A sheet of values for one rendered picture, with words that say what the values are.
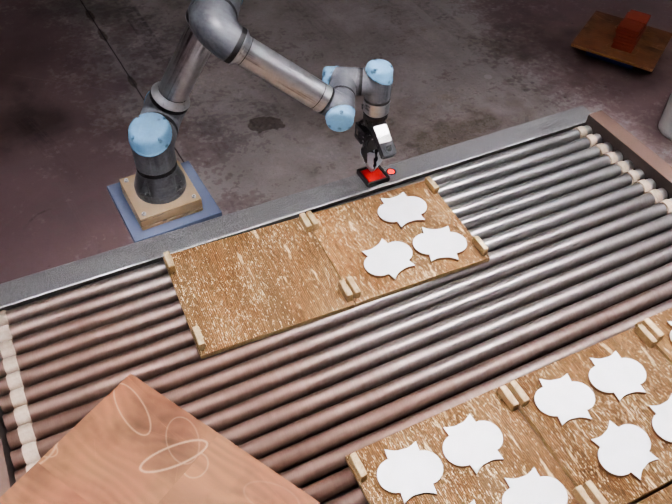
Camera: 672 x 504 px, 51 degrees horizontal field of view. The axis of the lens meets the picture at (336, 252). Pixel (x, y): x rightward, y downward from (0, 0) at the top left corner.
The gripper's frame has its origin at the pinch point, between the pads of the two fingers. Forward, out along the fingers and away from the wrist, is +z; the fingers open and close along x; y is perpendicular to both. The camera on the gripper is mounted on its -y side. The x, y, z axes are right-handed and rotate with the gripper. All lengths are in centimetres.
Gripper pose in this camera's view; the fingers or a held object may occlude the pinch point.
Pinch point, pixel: (373, 169)
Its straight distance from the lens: 216.0
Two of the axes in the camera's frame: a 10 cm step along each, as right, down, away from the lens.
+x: -8.9, 3.1, -3.3
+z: -0.4, 6.8, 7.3
